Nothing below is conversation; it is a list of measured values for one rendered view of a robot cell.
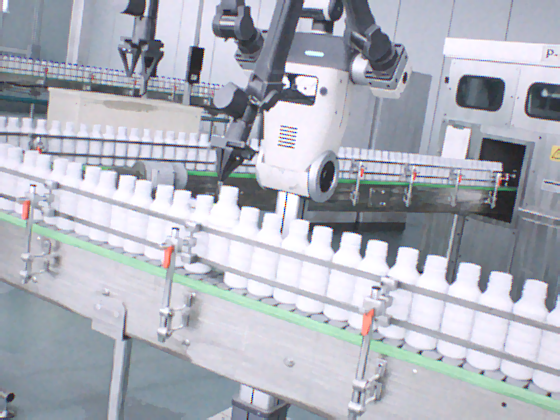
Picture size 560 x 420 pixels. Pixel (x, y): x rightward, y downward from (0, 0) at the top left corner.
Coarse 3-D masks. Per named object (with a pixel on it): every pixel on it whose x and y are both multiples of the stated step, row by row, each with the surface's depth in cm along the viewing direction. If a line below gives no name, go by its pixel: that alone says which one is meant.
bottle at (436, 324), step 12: (432, 264) 125; (444, 264) 125; (420, 276) 127; (432, 276) 125; (444, 276) 126; (432, 288) 124; (444, 288) 124; (420, 300) 125; (432, 300) 124; (420, 312) 125; (432, 312) 125; (420, 324) 125; (432, 324) 125; (408, 336) 127; (420, 336) 125; (420, 348) 126; (432, 348) 126
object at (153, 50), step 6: (144, 48) 177; (150, 48) 178; (156, 48) 180; (144, 54) 184; (150, 54) 183; (156, 54) 182; (162, 54) 182; (144, 60) 184; (156, 60) 182; (144, 66) 184; (150, 66) 183; (144, 72) 184; (150, 72) 183; (144, 78) 184
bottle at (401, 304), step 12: (408, 252) 128; (396, 264) 130; (408, 264) 128; (396, 276) 128; (408, 276) 128; (396, 300) 128; (408, 300) 128; (396, 312) 129; (408, 312) 129; (384, 336) 130; (396, 336) 129
